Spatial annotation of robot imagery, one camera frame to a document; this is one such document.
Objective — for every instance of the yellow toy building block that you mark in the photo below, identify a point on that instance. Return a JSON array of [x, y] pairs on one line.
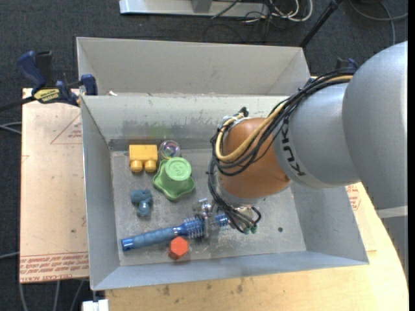
[[142, 156]]

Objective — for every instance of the orange hexagonal block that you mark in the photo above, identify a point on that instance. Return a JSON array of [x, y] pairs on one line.
[[177, 248]]

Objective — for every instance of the green plastic cup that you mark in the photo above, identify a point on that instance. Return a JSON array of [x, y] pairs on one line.
[[175, 177]]

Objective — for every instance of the grey metal bin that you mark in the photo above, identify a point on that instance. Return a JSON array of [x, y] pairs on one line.
[[194, 66]]

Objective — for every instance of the clear glass ball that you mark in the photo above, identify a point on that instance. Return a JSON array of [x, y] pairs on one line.
[[169, 149]]

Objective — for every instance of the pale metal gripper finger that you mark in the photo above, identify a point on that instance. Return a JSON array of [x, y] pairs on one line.
[[205, 206], [206, 226]]

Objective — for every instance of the brown cardboard board red print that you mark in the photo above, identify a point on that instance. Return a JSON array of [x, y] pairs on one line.
[[52, 190]]

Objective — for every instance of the blue metal flashlight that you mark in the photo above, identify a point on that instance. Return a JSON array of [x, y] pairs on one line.
[[152, 237]]

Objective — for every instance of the blue-grey toy animal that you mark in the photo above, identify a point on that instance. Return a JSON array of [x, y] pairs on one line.
[[142, 201]]

